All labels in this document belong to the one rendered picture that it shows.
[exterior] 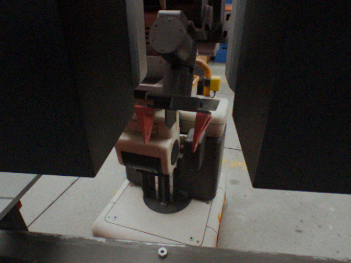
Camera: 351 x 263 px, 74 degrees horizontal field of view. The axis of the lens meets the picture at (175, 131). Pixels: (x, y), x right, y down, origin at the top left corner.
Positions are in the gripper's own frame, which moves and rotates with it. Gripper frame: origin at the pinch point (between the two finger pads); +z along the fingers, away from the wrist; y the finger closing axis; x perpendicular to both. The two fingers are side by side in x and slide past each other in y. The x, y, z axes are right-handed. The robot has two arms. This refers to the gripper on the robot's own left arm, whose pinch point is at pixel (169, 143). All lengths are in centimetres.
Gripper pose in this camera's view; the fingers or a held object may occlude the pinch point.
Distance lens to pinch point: 45.0
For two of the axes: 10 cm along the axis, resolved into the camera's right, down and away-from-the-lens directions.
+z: -1.4, 9.9, 0.5
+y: 9.5, 1.4, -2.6
